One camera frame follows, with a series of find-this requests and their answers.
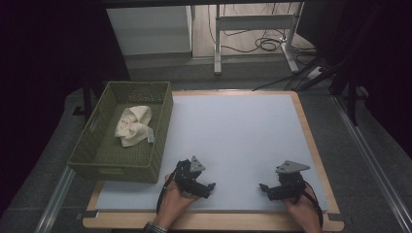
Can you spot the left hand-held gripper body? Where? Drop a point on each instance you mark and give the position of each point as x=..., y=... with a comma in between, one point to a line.
x=187, y=179

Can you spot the white power strip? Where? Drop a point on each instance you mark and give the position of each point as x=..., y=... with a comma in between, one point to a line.
x=315, y=73

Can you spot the white cabinet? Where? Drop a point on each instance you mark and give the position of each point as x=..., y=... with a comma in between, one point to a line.
x=149, y=30

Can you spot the person's left hand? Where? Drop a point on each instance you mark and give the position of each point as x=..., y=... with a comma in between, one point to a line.
x=173, y=205

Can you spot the silver wristwatch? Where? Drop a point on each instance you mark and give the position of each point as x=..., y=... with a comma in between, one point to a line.
x=154, y=228

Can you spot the cream egg print cloth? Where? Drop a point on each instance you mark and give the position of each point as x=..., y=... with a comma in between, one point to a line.
x=134, y=126

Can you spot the white metal desk frame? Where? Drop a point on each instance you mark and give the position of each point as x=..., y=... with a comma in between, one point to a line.
x=252, y=22

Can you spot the black metal stand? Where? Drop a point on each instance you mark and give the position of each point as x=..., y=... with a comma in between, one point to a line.
x=87, y=100
x=351, y=97

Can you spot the green woven basket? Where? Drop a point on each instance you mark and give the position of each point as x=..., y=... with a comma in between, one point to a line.
x=110, y=158

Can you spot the person's right hand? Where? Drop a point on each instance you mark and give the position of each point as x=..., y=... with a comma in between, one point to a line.
x=302, y=213

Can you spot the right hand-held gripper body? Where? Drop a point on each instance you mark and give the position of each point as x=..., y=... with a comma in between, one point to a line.
x=288, y=187

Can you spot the aluminium rail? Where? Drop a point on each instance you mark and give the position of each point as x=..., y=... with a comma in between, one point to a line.
x=372, y=165
x=53, y=202

